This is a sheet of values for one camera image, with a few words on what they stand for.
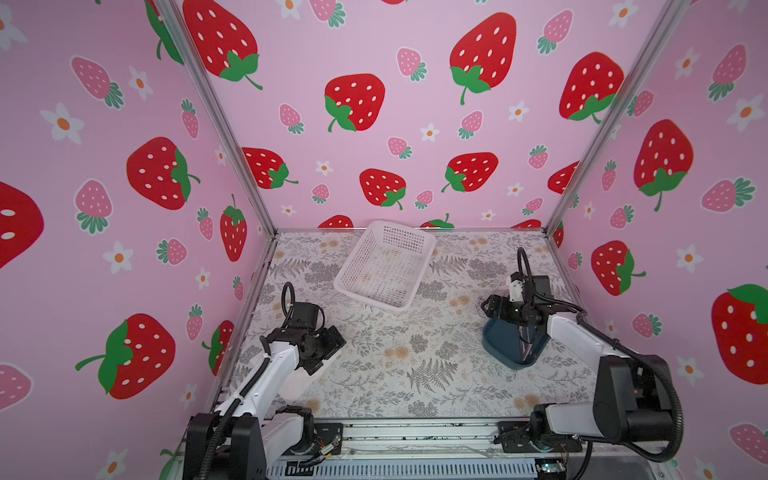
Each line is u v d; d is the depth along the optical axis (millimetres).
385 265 1091
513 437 734
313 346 648
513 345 837
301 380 834
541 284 716
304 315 685
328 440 723
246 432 408
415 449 731
